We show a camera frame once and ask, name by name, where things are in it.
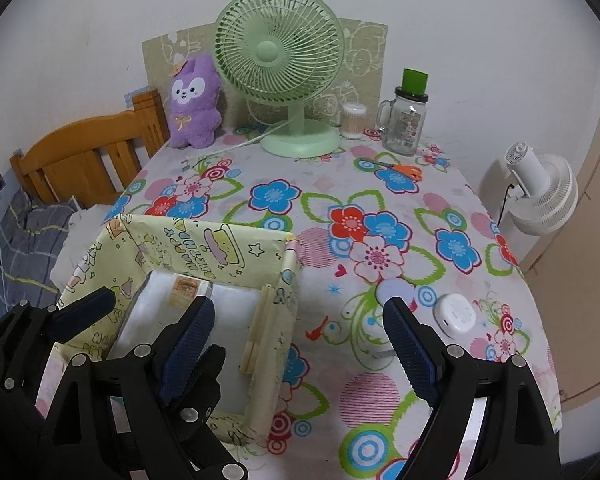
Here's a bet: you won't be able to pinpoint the beige door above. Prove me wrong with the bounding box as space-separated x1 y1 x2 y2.
521 54 600 411

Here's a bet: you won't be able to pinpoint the small printed card tag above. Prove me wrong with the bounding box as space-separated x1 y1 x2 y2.
168 275 200 310

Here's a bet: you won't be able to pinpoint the floral tablecloth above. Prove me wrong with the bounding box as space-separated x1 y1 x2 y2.
105 136 562 479

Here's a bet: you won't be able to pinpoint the purple plush rabbit toy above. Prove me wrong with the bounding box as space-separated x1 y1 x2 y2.
168 53 222 148

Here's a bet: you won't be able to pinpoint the beige cartoon wall board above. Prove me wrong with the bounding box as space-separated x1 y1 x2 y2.
142 18 388 130

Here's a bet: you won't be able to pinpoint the wooden bed headboard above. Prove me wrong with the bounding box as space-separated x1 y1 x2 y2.
9 89 170 207

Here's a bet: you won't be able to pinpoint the glass jar green lid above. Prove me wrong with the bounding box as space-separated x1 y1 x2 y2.
376 68 429 156

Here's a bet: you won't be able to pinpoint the green desk fan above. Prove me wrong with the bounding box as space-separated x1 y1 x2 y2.
212 0 344 159

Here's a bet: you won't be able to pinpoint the orange handled scissors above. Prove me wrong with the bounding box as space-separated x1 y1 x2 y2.
362 157 422 182

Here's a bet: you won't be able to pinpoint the white fan power cable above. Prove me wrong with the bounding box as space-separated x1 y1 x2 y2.
199 119 294 158

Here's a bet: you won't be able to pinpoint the lilac round case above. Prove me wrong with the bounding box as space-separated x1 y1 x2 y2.
375 278 415 307

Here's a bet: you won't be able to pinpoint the white earbuds case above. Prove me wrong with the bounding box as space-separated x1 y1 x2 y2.
434 292 477 338

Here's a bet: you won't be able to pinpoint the cotton swab container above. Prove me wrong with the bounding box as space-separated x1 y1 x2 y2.
340 103 367 140

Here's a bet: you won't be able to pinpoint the yellow cartoon storage box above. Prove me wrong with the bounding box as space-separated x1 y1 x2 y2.
36 214 299 445

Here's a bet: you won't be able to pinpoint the plaid blue pillow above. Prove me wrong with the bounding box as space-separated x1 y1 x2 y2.
0 190 78 318

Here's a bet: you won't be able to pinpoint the white clip fan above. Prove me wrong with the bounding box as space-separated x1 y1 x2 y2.
496 142 579 237

